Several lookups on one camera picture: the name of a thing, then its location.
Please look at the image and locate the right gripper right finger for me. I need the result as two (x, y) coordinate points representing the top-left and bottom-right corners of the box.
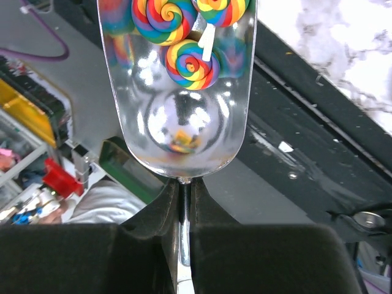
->
(190, 179), (362, 293)

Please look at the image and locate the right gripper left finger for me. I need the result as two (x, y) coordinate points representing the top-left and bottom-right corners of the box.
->
(1, 180), (179, 293)

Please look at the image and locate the silver metal scoop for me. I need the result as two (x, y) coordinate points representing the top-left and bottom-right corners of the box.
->
(97, 1), (257, 287)

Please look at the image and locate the rainbow swirl lollipop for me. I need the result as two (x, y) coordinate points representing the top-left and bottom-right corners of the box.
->
(192, 0), (250, 61)
(160, 39), (221, 90)
(131, 0), (198, 46)

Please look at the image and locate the red emergency stop button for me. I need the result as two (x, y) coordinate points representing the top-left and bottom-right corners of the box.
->
(42, 158), (84, 198)

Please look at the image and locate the yellow storage bin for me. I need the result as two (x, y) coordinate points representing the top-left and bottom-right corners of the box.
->
(1, 79), (57, 148)

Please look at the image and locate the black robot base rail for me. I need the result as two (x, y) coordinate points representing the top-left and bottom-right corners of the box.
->
(238, 24), (391, 243)

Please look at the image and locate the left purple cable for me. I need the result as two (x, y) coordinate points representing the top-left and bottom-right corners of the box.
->
(0, 0), (70, 62)

